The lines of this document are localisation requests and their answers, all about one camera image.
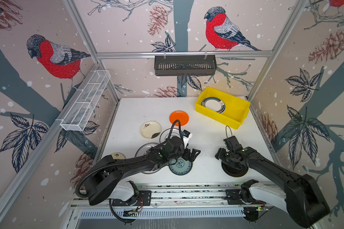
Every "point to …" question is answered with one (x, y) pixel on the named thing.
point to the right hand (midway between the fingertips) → (218, 156)
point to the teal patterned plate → (182, 167)
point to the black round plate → (232, 171)
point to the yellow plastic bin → (235, 112)
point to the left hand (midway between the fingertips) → (197, 147)
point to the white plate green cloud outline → (165, 134)
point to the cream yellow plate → (118, 155)
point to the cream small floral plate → (150, 129)
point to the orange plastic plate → (181, 116)
